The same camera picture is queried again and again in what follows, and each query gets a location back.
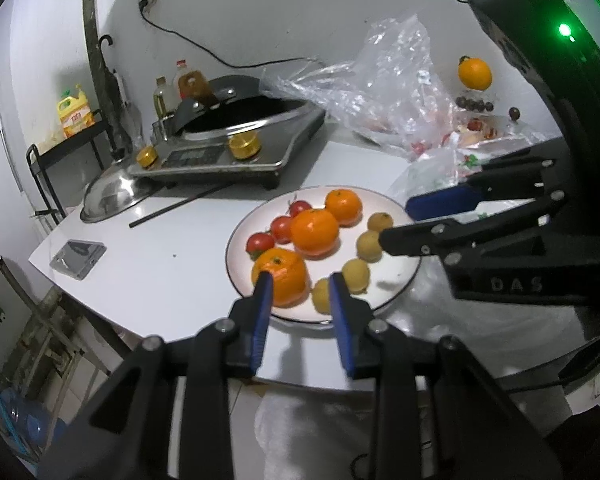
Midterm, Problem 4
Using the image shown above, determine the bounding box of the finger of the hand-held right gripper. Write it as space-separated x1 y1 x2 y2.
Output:
378 199 556 267
405 152 568 223

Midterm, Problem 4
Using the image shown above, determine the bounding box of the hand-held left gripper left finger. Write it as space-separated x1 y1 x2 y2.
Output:
37 271 276 480

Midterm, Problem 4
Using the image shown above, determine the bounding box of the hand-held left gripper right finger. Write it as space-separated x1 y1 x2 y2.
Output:
328 272 566 480

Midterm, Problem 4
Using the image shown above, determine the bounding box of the printed white plastic bag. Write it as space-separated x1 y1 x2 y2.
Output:
390 125 566 221

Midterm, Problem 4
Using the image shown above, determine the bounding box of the small yellow round fruit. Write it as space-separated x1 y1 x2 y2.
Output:
341 258 372 293
311 277 333 315
356 231 383 262
367 212 395 233

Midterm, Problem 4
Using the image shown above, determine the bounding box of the white round plate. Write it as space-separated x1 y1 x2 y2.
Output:
225 186 423 323

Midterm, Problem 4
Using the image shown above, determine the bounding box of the orange tangerine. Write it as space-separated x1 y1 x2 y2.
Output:
325 187 363 226
251 248 311 308
290 208 341 260

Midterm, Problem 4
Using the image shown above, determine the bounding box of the clear plastic bag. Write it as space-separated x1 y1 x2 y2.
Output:
260 12 481 161

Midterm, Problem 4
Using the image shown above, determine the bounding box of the dark grape cluster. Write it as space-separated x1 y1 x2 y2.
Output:
454 95 496 114

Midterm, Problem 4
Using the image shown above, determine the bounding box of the large orange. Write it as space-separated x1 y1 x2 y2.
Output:
457 55 493 92

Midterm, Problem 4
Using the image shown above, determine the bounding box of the black chopstick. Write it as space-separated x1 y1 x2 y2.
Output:
129 182 233 228

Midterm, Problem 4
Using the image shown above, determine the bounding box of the steel induction cooker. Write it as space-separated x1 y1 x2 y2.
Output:
130 97 327 191

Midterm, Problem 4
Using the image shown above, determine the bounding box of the grey smartphone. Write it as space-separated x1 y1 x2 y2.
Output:
50 240 106 281

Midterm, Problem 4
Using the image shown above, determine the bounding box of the steel wok lid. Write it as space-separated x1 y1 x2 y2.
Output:
79 155 156 224

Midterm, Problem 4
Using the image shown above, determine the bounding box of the clear bottle with red cap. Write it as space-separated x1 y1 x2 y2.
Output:
174 59 193 101

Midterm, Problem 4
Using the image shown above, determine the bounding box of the black metal rack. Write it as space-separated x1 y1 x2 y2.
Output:
26 107 126 226

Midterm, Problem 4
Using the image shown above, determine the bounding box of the blue water jug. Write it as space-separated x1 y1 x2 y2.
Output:
0 385 68 466

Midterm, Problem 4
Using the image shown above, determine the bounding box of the black folded umbrella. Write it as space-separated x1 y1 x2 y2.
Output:
96 34 136 151

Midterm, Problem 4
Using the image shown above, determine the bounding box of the yellow detergent bottle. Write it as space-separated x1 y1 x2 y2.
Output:
56 84 96 140

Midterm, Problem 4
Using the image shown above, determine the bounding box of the white refrigerator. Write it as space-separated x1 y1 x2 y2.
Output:
0 10 101 241

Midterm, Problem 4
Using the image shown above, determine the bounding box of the grey vertical pipe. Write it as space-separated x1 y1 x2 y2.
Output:
82 0 112 126

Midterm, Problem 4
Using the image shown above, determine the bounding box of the black wok with wooden handle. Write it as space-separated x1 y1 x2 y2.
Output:
172 71 268 136

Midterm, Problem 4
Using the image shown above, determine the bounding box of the black power cable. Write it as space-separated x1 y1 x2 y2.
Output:
140 2 321 68

